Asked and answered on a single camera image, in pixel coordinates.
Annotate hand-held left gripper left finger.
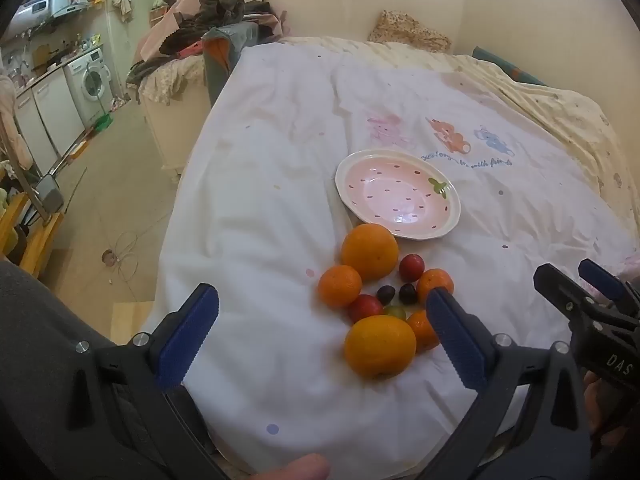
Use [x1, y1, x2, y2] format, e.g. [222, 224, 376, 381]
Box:
[67, 283, 231, 480]

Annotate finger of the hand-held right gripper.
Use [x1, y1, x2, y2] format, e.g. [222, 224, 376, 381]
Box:
[533, 262, 601, 322]
[578, 258, 640, 313]

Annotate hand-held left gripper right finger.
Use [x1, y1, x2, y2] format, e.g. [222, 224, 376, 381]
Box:
[415, 288, 592, 480]

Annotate small tangerine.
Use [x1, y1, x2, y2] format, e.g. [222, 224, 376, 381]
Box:
[318, 265, 363, 309]
[416, 268, 455, 306]
[406, 310, 441, 353]

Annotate large orange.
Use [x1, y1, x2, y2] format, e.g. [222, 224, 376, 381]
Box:
[341, 223, 400, 282]
[344, 315, 417, 380]

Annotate red plum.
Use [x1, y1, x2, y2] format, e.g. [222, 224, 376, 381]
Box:
[348, 294, 384, 324]
[398, 254, 426, 282]

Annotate pink strawberry pattern plate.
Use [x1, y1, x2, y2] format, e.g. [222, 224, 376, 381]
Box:
[334, 149, 461, 241]

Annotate person's right hand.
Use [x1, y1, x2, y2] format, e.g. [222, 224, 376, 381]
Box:
[582, 370, 608, 436]

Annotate person's left hand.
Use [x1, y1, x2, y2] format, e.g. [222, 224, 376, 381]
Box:
[250, 453, 331, 480]

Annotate white printed blanket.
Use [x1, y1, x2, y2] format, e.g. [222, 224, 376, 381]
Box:
[140, 42, 637, 476]

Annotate cream floral quilt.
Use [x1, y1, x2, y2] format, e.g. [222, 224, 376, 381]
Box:
[280, 35, 637, 221]

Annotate yellow wooden shelf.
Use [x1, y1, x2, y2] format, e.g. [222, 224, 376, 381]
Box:
[0, 195, 63, 277]

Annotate grey metal box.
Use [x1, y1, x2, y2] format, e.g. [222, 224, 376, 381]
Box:
[35, 172, 66, 221]

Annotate blue pillow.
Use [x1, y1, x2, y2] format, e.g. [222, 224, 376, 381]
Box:
[472, 46, 548, 86]

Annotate floral covered couch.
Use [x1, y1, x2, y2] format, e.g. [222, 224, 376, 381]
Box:
[125, 52, 216, 183]

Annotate white kitchen cabinets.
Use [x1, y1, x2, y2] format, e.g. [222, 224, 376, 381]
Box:
[14, 67, 86, 161]

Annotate white washing machine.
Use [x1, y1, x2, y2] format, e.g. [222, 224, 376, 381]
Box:
[65, 47, 115, 123]

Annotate grey cushion with orange patch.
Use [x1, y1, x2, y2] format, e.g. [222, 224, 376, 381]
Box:
[202, 22, 261, 106]

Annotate brown floral pillow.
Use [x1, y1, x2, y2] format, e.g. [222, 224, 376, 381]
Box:
[369, 10, 452, 53]

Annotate pile of clothes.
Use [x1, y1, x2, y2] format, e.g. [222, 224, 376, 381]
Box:
[127, 0, 288, 88]

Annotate white water heater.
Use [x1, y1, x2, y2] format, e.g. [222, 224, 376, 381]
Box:
[10, 0, 51, 32]

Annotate thin cable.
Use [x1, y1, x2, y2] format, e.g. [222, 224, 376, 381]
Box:
[107, 200, 171, 288]

